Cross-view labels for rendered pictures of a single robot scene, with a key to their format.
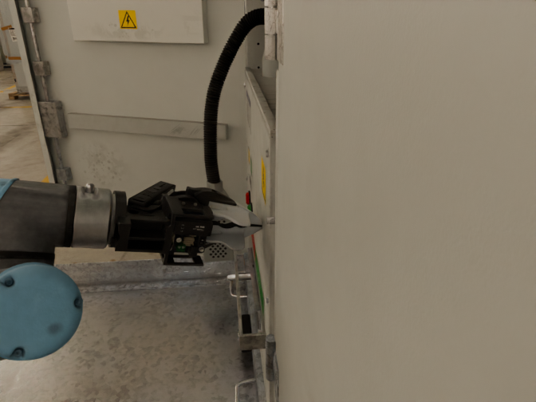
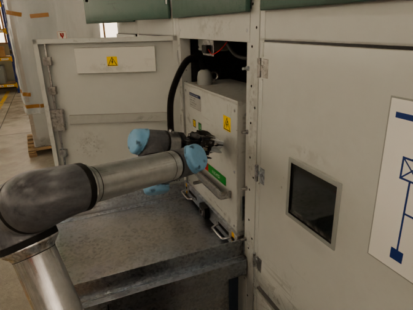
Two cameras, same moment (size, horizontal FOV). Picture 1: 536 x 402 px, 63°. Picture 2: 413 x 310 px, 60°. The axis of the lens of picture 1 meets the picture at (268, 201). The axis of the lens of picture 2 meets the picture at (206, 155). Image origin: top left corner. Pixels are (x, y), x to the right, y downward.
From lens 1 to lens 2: 0.71 m
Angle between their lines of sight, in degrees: 16
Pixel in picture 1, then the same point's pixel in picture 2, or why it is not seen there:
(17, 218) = (155, 141)
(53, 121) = (59, 121)
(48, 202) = (162, 135)
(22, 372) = (94, 249)
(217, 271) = (170, 193)
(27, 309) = (198, 154)
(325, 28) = (294, 72)
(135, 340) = (145, 227)
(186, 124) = (145, 114)
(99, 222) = (178, 142)
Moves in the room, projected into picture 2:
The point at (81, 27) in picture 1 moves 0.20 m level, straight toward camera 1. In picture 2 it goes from (83, 66) to (102, 69)
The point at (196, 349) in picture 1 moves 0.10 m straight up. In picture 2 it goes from (179, 224) to (178, 203)
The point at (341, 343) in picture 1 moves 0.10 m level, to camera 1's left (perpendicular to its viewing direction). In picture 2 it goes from (305, 120) to (264, 124)
